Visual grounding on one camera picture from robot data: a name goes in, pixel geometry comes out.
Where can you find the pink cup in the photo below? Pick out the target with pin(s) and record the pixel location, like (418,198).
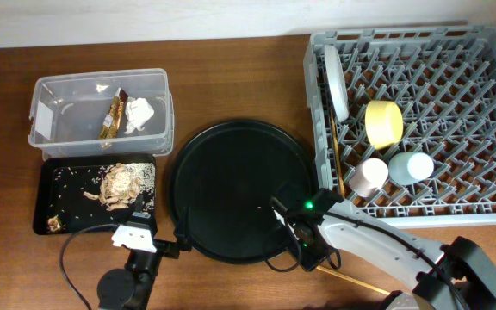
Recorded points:
(369,176)

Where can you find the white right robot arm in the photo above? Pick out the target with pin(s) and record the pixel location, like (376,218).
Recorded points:
(440,276)

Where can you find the gold snack wrapper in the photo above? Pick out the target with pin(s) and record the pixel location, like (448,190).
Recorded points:
(112,119)

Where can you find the food scraps pile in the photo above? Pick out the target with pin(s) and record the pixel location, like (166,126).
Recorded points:
(93,195)

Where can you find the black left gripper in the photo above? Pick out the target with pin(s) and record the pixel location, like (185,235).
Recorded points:
(182,233)

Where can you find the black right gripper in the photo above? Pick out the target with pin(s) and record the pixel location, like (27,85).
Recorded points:
(308,262)

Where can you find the white tissue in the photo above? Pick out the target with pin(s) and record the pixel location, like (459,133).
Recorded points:
(138,113)

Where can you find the clear plastic waste bin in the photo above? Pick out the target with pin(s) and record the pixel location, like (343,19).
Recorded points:
(68,111)

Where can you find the black rectangular waste tray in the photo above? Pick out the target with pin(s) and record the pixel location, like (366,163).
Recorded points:
(49,167)

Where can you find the yellow bowl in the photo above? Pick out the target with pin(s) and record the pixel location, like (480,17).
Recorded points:
(383,124)

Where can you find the grey plastic dishwasher rack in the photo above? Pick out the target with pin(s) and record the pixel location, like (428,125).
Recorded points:
(444,82)

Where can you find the black object at bottom edge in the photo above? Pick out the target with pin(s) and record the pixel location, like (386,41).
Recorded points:
(399,300)

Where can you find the light blue cup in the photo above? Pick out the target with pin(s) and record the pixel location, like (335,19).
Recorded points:
(408,168)

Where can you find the round black serving tray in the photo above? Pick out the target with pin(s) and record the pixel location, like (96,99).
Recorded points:
(221,183)

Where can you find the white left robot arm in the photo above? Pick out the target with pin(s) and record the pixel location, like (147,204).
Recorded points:
(131,286)

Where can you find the grey ceramic plate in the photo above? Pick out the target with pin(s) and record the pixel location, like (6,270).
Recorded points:
(336,82)

